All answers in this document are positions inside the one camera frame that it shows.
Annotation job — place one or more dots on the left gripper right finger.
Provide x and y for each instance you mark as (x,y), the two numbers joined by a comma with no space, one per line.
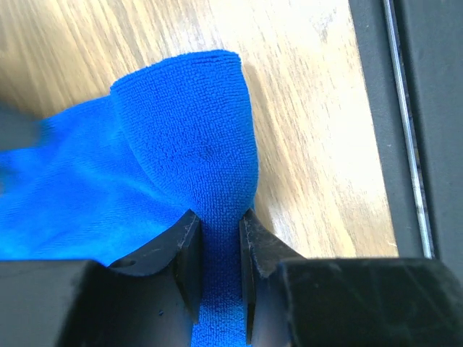
(265,290)

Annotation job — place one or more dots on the blue towel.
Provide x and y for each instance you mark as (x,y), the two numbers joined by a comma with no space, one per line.
(110,174)

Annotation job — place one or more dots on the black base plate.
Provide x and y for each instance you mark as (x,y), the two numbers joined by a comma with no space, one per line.
(411,54)

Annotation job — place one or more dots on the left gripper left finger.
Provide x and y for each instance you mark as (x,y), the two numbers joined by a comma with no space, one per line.
(179,248)

